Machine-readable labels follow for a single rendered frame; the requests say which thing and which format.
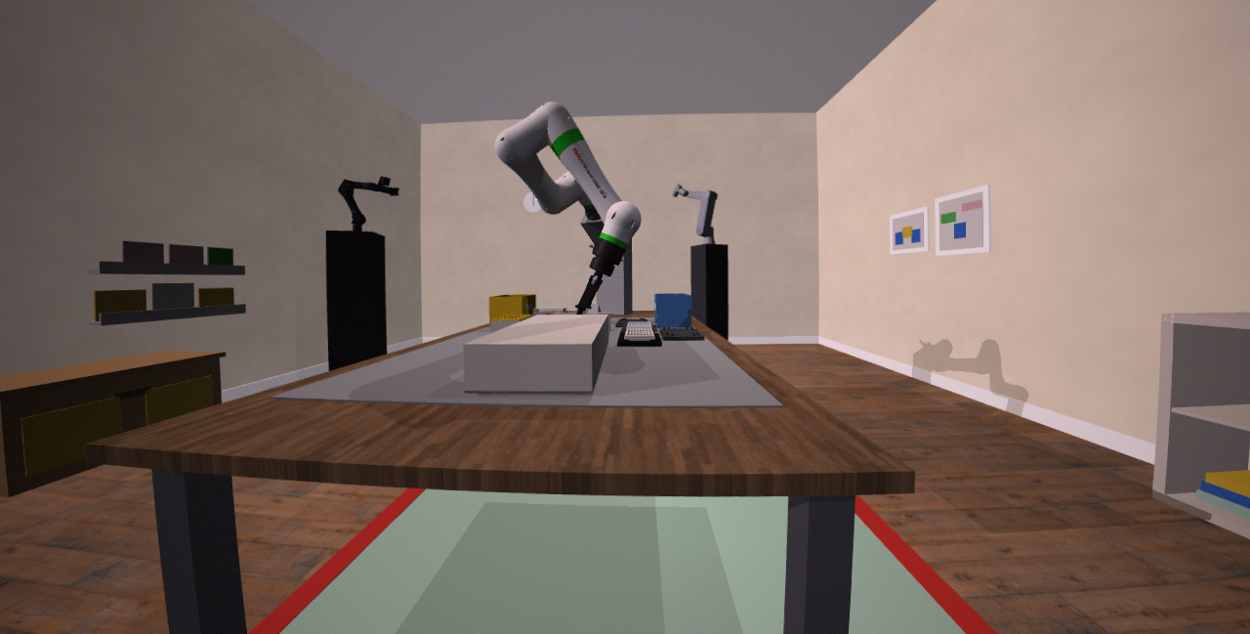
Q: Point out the yellow open-top bin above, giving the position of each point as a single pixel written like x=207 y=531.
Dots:
x=503 y=305

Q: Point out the blue open-top bin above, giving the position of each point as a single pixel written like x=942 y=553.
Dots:
x=672 y=310

